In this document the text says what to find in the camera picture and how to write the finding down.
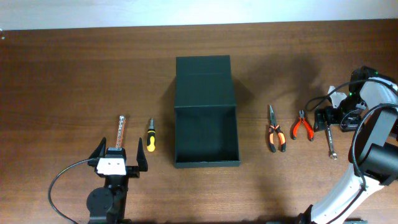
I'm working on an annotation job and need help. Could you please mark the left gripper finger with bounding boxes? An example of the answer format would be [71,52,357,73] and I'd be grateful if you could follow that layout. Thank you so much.
[136,138,149,172]
[89,137,106,159]

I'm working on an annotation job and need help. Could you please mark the black right camera cable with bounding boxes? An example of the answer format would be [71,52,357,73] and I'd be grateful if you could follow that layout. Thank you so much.
[304,78,398,113]

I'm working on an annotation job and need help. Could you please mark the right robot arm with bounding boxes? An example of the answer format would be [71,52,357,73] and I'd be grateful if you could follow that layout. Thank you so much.
[294,66,397,223]

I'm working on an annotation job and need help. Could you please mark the silver ring spanner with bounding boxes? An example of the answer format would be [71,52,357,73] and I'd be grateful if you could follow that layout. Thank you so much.
[326,124,338,160]

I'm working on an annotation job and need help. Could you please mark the black camera cable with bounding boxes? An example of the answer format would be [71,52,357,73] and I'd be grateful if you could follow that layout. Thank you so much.
[304,78,398,113]
[47,157,100,224]

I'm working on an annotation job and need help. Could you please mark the black left camera cable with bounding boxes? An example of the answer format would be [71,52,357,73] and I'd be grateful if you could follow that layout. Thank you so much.
[47,157,100,224]

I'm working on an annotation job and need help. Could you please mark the orange black long-nose pliers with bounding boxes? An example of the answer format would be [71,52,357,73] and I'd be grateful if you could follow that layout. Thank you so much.
[268,105,286,152]

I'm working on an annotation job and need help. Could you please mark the black open box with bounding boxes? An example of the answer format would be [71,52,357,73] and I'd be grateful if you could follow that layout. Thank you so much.
[174,55,241,169]

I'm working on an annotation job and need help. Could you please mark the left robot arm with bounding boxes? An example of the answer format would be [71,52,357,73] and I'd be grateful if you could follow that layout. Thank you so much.
[86,138,148,224]

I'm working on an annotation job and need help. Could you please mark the yellow black screwdriver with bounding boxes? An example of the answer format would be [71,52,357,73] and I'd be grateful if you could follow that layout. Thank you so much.
[146,118,156,152]

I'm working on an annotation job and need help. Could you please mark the red small cutting pliers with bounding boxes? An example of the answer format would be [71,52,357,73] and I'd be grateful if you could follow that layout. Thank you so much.
[291,110,314,141]

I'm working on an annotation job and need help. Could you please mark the orange handled metal file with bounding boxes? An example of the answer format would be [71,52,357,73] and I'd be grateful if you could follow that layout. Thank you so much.
[116,115,126,148]

